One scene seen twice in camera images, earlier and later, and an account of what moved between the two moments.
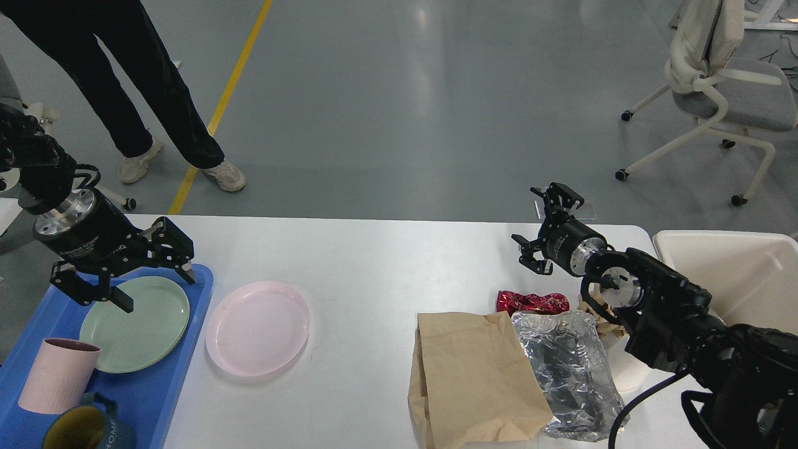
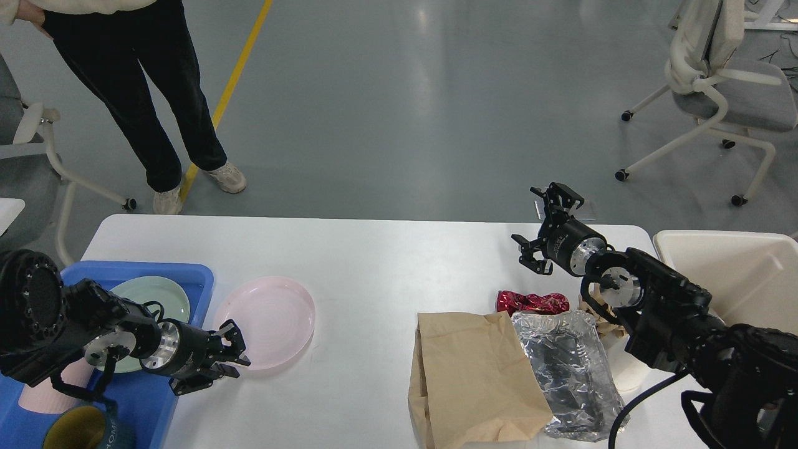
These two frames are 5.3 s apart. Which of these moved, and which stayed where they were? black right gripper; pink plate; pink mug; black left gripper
Moved: black left gripper
Stayed: pink plate; pink mug; black right gripper
